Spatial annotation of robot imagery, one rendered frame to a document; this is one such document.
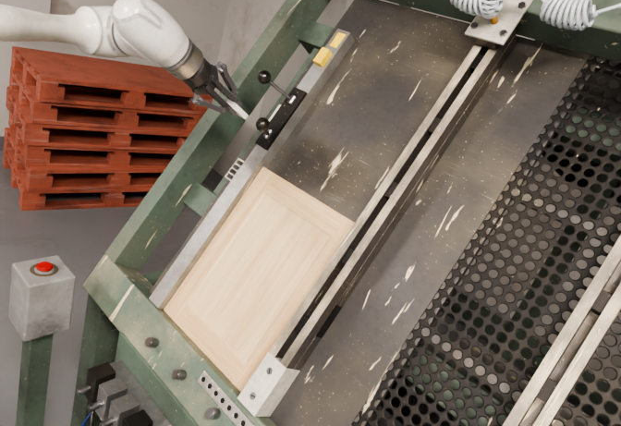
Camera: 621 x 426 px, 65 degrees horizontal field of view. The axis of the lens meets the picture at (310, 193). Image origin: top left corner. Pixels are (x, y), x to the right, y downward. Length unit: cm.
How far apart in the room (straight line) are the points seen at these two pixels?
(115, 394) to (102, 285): 36
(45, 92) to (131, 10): 243
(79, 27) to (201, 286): 70
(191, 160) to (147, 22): 58
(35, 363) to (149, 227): 49
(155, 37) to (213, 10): 389
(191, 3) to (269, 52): 331
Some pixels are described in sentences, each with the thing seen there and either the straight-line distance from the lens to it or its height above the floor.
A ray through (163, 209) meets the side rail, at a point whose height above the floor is 107.
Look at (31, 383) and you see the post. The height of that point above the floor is 57.
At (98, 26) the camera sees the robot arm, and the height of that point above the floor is 160.
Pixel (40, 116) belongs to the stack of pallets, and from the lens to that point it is 356.
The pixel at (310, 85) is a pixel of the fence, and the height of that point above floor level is 155.
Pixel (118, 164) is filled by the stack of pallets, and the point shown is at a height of 33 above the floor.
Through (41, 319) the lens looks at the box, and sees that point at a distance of 152.
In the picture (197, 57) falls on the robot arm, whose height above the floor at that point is 158.
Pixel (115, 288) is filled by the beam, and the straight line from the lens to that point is 155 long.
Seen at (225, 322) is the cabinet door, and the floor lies 97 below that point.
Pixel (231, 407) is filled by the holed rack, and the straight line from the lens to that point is 123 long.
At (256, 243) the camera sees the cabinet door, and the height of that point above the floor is 115.
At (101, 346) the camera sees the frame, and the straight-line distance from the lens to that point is 173.
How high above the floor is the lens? 176
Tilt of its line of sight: 20 degrees down
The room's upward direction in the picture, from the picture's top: 17 degrees clockwise
